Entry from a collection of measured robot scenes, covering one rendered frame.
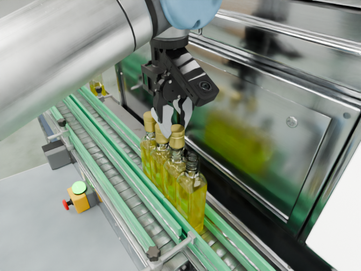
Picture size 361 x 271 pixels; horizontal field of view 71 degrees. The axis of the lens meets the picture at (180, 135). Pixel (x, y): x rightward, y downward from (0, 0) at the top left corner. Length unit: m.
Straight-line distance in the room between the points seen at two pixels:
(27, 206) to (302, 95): 0.96
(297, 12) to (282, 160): 0.27
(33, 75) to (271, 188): 0.52
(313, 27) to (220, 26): 0.18
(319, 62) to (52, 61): 0.37
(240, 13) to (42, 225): 0.87
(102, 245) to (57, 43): 0.75
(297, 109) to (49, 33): 0.40
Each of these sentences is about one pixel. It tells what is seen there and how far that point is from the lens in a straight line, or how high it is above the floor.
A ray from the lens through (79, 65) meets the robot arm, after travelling 0.23.
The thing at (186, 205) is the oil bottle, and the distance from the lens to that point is 0.62.
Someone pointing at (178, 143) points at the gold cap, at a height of 1.16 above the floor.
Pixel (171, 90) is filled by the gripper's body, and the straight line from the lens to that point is 0.49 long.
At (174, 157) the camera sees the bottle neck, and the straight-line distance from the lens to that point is 0.59.
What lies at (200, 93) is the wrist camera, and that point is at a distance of 0.42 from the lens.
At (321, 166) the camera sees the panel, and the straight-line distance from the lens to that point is 0.51.
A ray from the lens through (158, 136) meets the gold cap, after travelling 0.61.
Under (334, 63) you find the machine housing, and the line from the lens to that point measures 0.45.
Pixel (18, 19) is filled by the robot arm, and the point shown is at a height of 1.46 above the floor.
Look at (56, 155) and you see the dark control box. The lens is 1.15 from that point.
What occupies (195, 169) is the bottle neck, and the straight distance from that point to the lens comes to 0.55.
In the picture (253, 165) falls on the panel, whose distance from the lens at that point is 0.62.
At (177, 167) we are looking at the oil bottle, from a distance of 0.60.
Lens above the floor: 1.51
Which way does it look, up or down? 37 degrees down
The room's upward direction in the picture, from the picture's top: straight up
